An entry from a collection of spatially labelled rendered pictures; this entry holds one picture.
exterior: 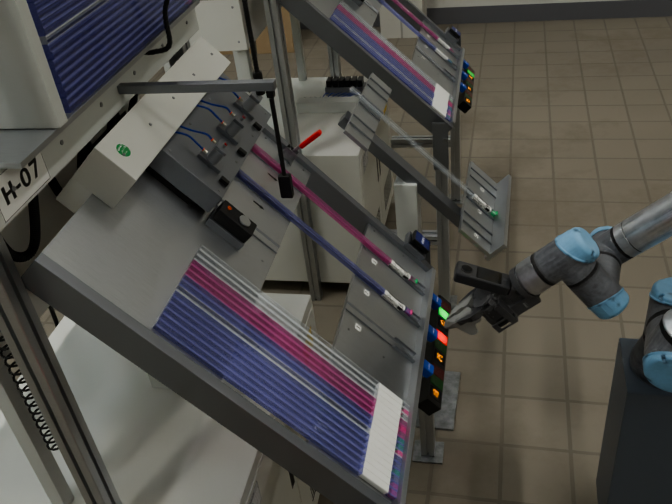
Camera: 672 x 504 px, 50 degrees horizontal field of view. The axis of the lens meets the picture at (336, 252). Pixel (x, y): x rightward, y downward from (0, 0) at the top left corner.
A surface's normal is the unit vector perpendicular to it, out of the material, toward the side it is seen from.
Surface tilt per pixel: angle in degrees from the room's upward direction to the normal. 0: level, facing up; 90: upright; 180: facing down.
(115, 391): 0
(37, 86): 90
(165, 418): 0
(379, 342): 47
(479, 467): 0
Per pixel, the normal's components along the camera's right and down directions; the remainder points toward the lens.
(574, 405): -0.11, -0.81
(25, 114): -0.18, 0.59
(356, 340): 0.65, -0.53
